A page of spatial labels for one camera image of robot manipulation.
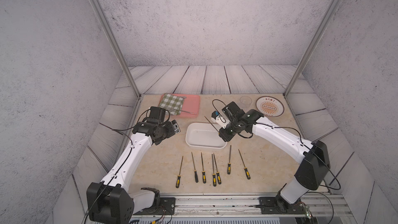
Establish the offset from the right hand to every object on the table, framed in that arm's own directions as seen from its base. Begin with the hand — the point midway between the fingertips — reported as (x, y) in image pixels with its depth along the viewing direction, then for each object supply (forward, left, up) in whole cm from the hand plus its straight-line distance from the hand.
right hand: (222, 133), depth 80 cm
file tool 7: (-4, +2, +7) cm, 8 cm away
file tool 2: (-16, +9, -15) cm, 24 cm away
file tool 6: (-14, -13, -16) cm, 25 cm away
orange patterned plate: (+33, -38, -17) cm, 53 cm away
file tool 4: (-14, +2, -16) cm, 22 cm away
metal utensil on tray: (+28, +21, -16) cm, 39 cm away
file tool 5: (-10, -4, -17) cm, 20 cm away
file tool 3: (-15, +4, -16) cm, 23 cm away
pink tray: (+32, +20, -16) cm, 42 cm away
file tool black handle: (-14, +14, -15) cm, 25 cm away
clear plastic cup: (+34, -20, -13) cm, 41 cm away
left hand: (+1, +24, +1) cm, 24 cm away
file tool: (-16, +23, -16) cm, 33 cm away
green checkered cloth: (+34, +33, -14) cm, 50 cm away
